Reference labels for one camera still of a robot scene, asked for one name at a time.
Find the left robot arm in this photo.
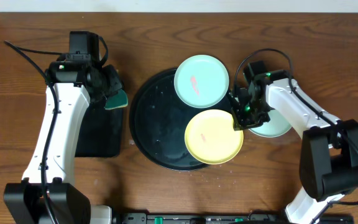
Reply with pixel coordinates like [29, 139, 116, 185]
[4, 61, 127, 223]

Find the black round tray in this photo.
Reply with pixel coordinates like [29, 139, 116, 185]
[129, 68, 232, 171]

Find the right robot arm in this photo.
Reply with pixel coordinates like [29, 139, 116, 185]
[227, 70, 358, 223]

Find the yellow plate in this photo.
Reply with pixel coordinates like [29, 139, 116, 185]
[185, 110, 244, 165]

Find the light blue plate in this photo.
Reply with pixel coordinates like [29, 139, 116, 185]
[250, 110, 291, 138]

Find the pale green plate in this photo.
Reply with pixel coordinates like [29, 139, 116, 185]
[173, 55, 229, 108]

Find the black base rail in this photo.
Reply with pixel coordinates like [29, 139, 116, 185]
[113, 208, 355, 224]

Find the black rectangular tray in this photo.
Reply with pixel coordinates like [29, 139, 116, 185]
[75, 101, 124, 158]

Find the green yellow sponge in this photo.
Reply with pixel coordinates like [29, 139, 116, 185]
[104, 89, 129, 110]

